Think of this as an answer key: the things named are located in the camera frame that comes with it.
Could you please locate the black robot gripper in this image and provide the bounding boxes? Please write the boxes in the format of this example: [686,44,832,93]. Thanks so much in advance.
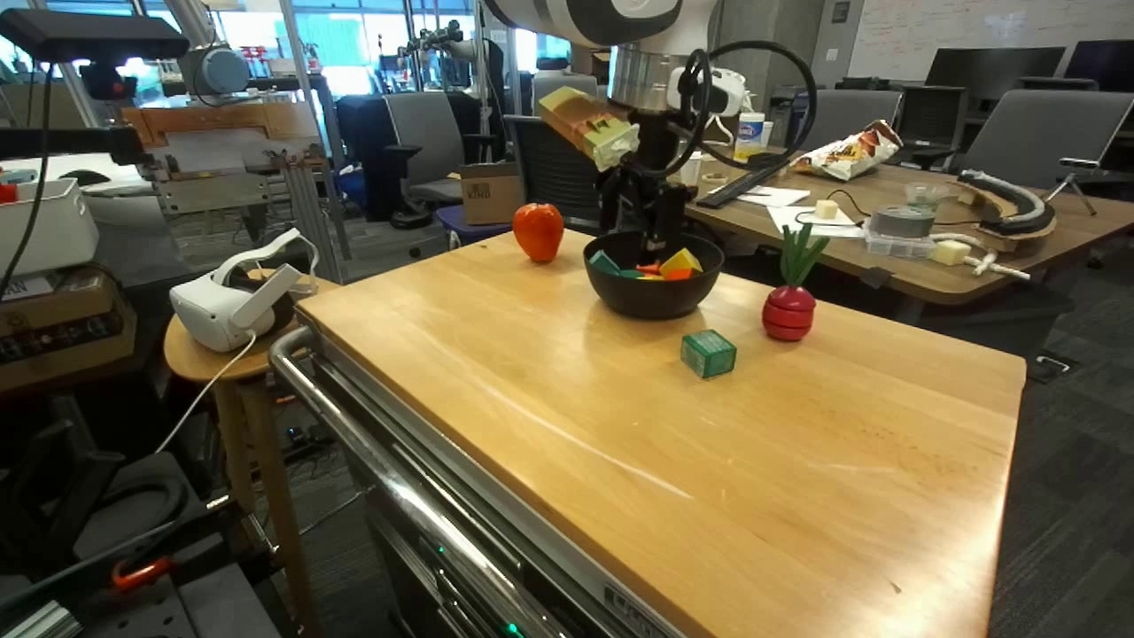
[596,112,691,263]

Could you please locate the black keyboard bar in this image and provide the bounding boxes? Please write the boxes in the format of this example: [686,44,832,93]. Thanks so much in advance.
[697,157,790,209]

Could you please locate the white VR headset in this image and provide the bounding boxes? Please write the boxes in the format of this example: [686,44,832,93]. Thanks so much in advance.
[171,228,320,350]

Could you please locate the teal wooden cube block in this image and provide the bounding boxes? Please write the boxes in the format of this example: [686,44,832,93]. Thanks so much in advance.
[680,328,738,380]

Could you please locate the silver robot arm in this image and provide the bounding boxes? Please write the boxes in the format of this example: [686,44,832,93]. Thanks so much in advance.
[483,0,716,251]

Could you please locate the teal wooden rectangular block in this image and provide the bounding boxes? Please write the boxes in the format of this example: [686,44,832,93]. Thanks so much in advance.
[587,249,639,278]

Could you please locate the snack chips bag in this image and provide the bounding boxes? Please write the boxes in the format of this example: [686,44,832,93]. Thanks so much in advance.
[793,119,903,181]

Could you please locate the red apple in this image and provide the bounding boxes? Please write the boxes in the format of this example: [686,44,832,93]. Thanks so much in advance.
[509,200,564,267]

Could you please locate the white paper sheets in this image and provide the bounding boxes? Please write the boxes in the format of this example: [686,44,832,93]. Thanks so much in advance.
[744,183,863,242]

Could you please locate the wooden office desk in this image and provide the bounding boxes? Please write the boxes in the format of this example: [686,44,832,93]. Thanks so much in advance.
[691,161,1134,304]

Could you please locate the black bowl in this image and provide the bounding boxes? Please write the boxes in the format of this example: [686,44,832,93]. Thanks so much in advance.
[586,233,723,320]

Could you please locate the round wooden stool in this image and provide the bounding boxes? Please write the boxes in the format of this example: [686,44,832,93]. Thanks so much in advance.
[162,320,320,638]

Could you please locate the steel cart handle bar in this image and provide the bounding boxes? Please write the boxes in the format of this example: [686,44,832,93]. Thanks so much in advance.
[269,328,568,638]

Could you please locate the grey office chair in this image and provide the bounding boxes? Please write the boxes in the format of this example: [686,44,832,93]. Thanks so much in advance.
[955,89,1134,187]

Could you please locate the grey curved headband device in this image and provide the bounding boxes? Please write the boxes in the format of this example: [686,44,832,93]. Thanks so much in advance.
[955,170,1056,236]

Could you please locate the red toy radish green leaves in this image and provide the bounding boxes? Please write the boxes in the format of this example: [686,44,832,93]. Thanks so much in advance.
[760,224,825,343]

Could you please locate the yellow wooden block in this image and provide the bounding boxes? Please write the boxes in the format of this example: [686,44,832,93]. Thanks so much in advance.
[658,249,703,278]

